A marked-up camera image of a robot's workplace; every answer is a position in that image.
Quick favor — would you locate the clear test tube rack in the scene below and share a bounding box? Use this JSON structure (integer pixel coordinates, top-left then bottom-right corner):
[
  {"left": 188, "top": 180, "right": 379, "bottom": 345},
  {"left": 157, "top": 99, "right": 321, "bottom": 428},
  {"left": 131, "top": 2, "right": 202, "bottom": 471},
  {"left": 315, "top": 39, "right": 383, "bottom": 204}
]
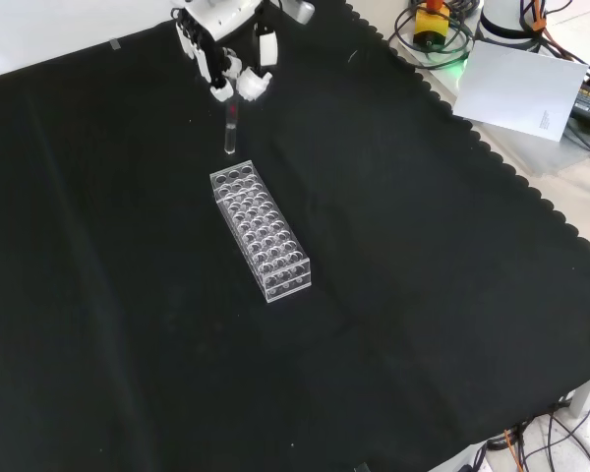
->
[{"left": 208, "top": 159, "right": 313, "bottom": 304}]

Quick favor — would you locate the pale board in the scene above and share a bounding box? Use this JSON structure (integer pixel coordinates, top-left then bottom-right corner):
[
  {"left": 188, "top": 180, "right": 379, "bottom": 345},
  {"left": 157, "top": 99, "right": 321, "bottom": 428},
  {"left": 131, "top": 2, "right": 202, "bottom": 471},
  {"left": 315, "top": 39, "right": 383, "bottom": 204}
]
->
[{"left": 451, "top": 39, "right": 590, "bottom": 145}]

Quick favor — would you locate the clear glass test tube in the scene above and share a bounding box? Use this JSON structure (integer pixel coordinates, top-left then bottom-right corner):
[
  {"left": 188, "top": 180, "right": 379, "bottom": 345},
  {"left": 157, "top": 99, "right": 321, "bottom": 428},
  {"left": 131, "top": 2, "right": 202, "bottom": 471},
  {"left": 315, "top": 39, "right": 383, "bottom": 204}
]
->
[{"left": 223, "top": 96, "right": 240, "bottom": 157}]

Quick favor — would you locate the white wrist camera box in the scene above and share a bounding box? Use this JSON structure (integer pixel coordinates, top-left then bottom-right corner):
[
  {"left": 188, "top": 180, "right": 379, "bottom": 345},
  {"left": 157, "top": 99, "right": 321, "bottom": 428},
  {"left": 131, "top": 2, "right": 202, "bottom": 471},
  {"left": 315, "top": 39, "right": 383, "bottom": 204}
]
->
[{"left": 280, "top": 0, "right": 318, "bottom": 26}]

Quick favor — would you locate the yellow stop button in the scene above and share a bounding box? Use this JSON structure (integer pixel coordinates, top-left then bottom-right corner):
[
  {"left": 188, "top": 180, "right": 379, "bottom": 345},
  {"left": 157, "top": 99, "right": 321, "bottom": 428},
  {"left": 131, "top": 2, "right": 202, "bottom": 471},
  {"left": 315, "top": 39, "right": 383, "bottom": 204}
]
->
[{"left": 414, "top": 0, "right": 450, "bottom": 50}]

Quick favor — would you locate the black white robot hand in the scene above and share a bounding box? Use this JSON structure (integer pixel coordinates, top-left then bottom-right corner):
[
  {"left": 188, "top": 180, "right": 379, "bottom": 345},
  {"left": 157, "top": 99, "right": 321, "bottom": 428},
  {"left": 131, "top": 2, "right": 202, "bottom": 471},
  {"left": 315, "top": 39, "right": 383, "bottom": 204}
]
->
[{"left": 169, "top": 0, "right": 281, "bottom": 103}]

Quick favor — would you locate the white table leg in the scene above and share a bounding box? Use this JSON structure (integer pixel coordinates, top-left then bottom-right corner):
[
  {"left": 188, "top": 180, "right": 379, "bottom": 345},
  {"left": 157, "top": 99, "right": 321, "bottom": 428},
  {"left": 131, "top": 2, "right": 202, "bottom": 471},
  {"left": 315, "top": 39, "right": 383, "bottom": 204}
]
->
[{"left": 568, "top": 369, "right": 590, "bottom": 420}]

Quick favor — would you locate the orange cable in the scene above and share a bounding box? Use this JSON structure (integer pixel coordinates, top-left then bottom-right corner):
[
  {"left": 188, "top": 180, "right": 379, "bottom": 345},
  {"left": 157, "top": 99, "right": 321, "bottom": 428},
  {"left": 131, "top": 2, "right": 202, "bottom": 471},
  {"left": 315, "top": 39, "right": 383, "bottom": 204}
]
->
[{"left": 502, "top": 426, "right": 528, "bottom": 472}]

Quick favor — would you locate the black bench cloth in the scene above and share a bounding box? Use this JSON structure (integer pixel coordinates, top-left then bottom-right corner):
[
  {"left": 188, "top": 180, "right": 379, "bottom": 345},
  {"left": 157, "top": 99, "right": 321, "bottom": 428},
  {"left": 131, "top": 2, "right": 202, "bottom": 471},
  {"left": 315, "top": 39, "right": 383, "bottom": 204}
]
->
[{"left": 0, "top": 0, "right": 590, "bottom": 472}]

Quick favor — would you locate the black cable bundle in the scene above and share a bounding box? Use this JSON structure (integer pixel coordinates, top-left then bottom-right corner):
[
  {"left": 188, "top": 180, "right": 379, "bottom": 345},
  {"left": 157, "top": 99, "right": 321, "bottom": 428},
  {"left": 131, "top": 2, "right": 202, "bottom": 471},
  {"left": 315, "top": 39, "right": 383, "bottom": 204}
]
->
[{"left": 471, "top": 400, "right": 590, "bottom": 472}]

